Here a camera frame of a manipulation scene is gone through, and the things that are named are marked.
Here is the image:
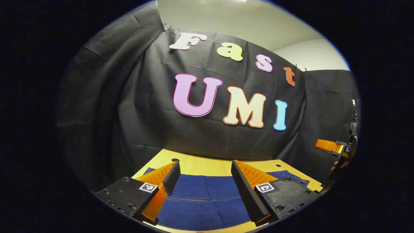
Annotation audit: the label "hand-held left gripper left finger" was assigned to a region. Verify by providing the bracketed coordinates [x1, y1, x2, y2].
[92, 161, 181, 226]

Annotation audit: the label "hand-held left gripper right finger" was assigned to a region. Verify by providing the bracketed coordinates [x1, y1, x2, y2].
[231, 160, 321, 227]

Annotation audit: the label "blue denim jeans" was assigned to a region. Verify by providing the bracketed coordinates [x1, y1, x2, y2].
[142, 167, 309, 231]

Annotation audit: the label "black backdrop cloth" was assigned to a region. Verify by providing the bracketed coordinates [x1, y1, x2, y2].
[57, 2, 360, 191]

